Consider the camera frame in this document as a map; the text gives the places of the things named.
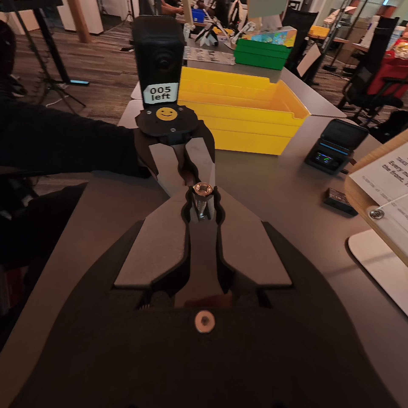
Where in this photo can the instruction sheet on wooden stand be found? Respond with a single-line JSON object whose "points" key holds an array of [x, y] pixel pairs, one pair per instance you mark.
{"points": [[376, 264]]}

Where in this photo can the printed instruction sheet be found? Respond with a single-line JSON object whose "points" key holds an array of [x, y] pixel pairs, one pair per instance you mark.
{"points": [[392, 178]]}

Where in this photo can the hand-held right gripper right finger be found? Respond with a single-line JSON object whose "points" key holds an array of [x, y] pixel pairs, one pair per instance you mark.
{"points": [[251, 251]]}

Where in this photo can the person's left forearm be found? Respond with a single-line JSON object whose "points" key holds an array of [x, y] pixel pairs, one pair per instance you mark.
{"points": [[63, 140]]}

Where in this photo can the red storage crate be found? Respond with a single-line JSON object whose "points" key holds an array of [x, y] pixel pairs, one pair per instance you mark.
{"points": [[395, 73]]}

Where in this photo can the yellow plastic storage bin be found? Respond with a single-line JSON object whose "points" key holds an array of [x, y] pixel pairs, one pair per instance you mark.
{"points": [[255, 137]]}

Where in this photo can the person's left hand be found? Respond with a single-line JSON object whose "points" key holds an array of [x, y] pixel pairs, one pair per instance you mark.
{"points": [[143, 153]]}

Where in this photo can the black battery pack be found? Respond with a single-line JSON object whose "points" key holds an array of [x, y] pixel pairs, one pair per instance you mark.
{"points": [[339, 200]]}

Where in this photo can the black charging case with display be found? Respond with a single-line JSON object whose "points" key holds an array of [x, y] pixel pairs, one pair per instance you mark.
{"points": [[344, 134]]}

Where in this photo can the blue storage bin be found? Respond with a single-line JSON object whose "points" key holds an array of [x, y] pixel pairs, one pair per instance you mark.
{"points": [[198, 16]]}

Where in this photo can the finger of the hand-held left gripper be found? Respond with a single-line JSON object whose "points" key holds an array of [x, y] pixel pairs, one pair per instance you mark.
{"points": [[165, 169], [204, 162]]}

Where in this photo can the green plastic storage bin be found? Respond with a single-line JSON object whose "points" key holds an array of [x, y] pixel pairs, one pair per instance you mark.
{"points": [[261, 57]]}

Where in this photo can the colourful printed box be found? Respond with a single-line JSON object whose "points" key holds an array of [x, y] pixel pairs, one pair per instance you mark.
{"points": [[277, 36]]}

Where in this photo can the steel hex bolt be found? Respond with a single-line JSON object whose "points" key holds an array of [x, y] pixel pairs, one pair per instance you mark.
{"points": [[203, 208]]}

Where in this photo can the black office chair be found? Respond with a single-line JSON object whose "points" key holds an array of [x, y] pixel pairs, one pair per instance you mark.
{"points": [[363, 79]]}

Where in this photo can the black and white gripper tool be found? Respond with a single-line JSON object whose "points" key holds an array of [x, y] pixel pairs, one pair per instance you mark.
{"points": [[207, 38]]}

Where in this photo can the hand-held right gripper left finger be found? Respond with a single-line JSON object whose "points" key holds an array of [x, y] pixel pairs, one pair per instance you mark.
{"points": [[156, 251]]}

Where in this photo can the black tripod stand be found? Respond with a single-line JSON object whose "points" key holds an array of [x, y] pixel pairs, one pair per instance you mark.
{"points": [[50, 41]]}

